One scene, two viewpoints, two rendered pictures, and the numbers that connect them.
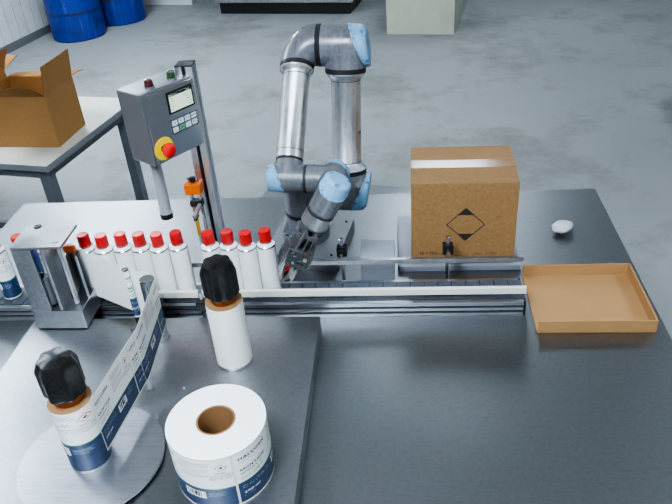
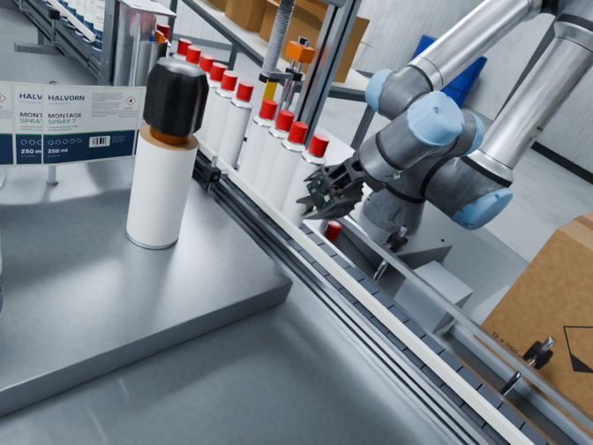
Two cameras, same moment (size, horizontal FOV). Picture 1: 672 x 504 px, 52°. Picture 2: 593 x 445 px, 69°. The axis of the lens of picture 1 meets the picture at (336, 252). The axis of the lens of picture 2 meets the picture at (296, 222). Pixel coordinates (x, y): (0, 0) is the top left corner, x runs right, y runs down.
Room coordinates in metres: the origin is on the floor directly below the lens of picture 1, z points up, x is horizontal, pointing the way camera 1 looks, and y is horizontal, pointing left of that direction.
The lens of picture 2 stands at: (0.93, -0.22, 1.36)
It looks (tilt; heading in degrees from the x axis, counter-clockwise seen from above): 31 degrees down; 30
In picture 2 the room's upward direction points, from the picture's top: 21 degrees clockwise
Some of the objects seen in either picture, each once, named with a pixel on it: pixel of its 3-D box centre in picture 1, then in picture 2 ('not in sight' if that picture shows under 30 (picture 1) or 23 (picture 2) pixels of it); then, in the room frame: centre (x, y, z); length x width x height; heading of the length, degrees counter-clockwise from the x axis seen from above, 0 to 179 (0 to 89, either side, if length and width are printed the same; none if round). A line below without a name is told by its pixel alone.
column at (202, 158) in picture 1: (206, 180); (324, 64); (1.76, 0.35, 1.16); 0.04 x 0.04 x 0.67; 84
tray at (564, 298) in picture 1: (585, 296); not in sight; (1.50, -0.67, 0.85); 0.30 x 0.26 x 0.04; 84
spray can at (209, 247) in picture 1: (213, 263); (258, 145); (1.61, 0.34, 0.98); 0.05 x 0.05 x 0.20
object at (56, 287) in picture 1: (58, 276); (137, 58); (1.57, 0.75, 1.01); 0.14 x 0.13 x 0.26; 84
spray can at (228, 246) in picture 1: (231, 262); (273, 157); (1.61, 0.29, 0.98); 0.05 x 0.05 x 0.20
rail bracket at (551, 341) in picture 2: (448, 264); (518, 377); (1.61, -0.31, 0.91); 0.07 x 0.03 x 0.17; 174
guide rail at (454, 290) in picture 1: (326, 292); (330, 265); (1.54, 0.03, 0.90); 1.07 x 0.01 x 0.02; 84
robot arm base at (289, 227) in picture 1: (305, 220); (398, 200); (1.89, 0.09, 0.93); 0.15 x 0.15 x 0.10
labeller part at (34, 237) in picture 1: (43, 236); (141, 3); (1.56, 0.75, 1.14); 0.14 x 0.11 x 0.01; 84
